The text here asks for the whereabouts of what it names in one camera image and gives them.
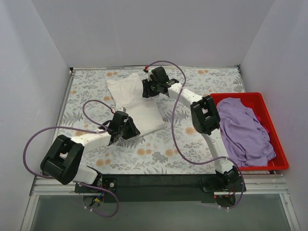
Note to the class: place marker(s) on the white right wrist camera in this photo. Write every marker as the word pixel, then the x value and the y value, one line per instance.
pixel 149 74

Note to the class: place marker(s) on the purple t shirt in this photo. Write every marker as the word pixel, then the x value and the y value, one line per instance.
pixel 247 142

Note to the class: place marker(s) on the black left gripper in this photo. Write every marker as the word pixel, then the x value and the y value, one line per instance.
pixel 127 127

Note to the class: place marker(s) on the aluminium table frame rail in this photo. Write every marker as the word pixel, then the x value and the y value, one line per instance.
pixel 40 187

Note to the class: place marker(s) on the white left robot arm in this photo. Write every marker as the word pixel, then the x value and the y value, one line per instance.
pixel 63 160

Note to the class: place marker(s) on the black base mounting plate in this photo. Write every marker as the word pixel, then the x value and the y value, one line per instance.
pixel 206 188

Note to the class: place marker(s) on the white t shirt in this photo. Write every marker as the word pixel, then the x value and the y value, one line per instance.
pixel 127 93

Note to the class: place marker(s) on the pink garment in bin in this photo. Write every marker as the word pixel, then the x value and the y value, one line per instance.
pixel 260 121

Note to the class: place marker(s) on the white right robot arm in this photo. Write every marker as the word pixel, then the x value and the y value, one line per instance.
pixel 205 120

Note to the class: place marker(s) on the floral patterned table mat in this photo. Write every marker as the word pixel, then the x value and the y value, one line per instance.
pixel 89 100

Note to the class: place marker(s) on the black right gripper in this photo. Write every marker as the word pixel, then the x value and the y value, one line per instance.
pixel 149 87

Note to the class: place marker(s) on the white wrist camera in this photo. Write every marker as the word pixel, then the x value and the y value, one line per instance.
pixel 122 109
pixel 149 74

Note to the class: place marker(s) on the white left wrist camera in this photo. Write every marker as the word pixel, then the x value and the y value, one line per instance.
pixel 122 109

